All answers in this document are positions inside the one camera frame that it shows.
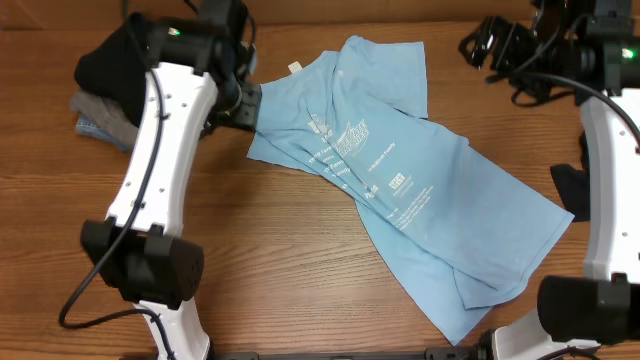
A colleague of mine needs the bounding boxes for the light blue t-shirt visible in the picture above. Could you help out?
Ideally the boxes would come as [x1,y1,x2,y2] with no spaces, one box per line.
[248,36,572,344]

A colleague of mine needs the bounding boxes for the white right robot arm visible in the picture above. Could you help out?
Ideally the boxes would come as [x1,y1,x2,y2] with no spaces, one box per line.
[425,8,639,359]

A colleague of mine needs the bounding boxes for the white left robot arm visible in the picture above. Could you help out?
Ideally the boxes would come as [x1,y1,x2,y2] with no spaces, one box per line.
[80,12,261,359]

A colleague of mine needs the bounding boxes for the folded black shirt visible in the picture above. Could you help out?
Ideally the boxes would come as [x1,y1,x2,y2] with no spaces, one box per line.
[74,25,146,127]

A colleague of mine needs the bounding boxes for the folded grey garment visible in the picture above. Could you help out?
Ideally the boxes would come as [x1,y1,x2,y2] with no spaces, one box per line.
[69,90,138,150]

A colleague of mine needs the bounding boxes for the dark navy garment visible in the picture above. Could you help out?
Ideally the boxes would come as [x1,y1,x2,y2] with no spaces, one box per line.
[550,132,591,222]

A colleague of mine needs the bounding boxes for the folded blue jeans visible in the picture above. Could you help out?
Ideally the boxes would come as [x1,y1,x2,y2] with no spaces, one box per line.
[75,116,133,153]

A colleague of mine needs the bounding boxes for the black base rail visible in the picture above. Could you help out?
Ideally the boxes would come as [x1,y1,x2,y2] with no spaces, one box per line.
[205,347,487,360]

